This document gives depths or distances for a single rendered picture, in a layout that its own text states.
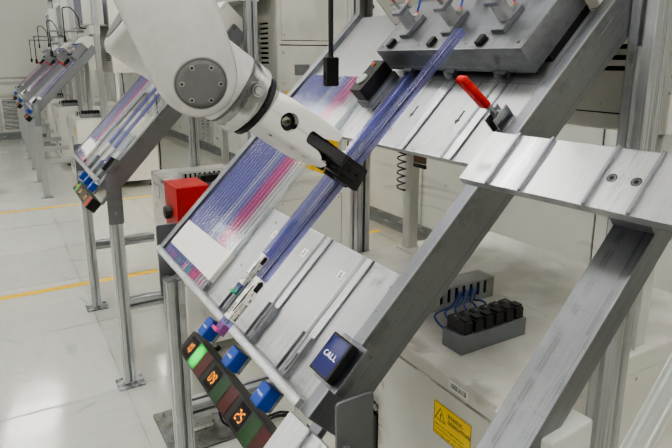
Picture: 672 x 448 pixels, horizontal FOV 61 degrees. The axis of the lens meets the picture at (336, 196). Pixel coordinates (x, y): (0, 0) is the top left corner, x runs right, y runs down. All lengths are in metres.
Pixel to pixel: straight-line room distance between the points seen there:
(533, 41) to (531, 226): 2.23
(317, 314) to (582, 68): 0.49
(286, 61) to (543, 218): 1.49
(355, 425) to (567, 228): 2.30
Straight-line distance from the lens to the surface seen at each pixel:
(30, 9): 9.37
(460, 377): 0.99
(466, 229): 0.75
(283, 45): 2.18
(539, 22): 0.86
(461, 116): 0.89
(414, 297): 0.72
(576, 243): 2.87
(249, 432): 0.80
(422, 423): 1.10
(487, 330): 1.08
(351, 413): 0.67
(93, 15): 5.25
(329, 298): 0.80
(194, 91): 0.53
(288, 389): 0.73
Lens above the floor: 1.12
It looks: 13 degrees down
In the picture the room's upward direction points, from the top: straight up
